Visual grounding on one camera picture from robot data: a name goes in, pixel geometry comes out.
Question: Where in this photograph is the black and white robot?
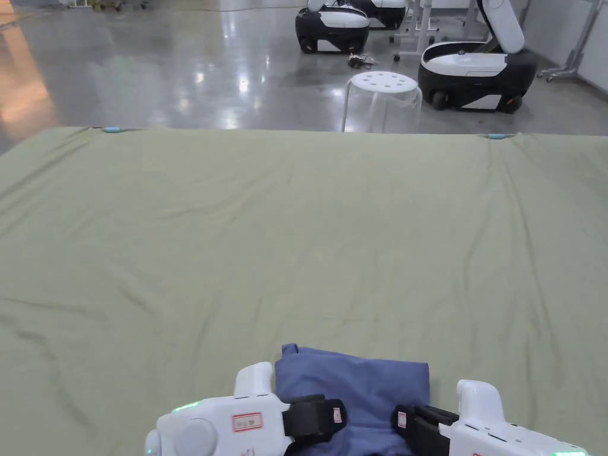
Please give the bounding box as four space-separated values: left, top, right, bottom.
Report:
417 0 540 115
294 0 371 55
359 0 409 31

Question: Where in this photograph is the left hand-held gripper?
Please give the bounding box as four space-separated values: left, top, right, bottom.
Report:
144 362 348 456

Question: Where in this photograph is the white table on castors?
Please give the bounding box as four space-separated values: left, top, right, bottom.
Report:
389 0 491 63

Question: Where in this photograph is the blue garment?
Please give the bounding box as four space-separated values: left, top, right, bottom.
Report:
274 344 430 456

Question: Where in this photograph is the grey wheeled stand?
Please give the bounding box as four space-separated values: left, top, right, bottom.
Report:
538 0 600 83

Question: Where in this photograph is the white round stool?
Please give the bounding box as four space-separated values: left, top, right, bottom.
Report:
341 71 423 134

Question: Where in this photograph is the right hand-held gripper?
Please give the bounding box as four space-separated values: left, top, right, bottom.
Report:
391 379 591 456

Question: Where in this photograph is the bed with pale green sheet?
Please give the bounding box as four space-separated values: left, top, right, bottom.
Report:
0 125 608 456

